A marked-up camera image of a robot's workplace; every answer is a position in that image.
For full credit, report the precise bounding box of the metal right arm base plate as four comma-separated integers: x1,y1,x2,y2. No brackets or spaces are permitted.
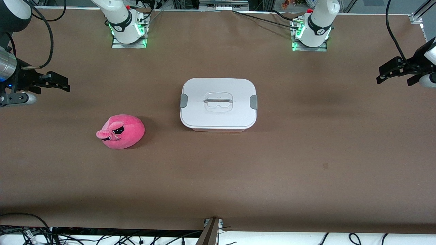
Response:
112,33,148,49

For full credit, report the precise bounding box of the long black table cable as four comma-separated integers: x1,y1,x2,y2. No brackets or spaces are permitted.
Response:
233,10,300,30

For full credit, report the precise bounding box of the white box lid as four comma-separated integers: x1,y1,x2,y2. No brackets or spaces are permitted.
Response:
180,78,258,130

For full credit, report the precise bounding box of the translucent plastic storage box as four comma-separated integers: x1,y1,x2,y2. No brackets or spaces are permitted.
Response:
186,125,251,133

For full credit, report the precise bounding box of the pink plush toy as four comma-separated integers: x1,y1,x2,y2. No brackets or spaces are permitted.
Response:
96,114,145,150

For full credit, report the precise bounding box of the brown camera mount post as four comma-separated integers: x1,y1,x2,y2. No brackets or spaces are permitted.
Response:
196,218,224,245

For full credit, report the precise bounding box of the grey background device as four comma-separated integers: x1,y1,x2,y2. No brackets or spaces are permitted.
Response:
199,0,249,11

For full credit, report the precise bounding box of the thick black looping cable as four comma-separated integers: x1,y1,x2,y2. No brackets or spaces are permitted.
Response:
0,213,52,245

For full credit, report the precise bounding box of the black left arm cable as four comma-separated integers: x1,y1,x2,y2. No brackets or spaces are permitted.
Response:
386,0,411,64

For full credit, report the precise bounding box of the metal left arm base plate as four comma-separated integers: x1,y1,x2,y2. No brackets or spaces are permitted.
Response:
292,40,328,52

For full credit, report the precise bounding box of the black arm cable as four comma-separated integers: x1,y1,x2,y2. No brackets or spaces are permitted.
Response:
20,0,67,70
386,0,411,64

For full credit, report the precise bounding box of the aluminium frame corner profile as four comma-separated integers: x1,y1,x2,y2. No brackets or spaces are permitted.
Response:
410,0,436,25

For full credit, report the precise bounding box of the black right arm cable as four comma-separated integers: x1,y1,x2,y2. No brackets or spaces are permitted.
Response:
20,0,67,70

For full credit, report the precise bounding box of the short black table cable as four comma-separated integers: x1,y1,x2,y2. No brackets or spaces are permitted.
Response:
269,10,295,21

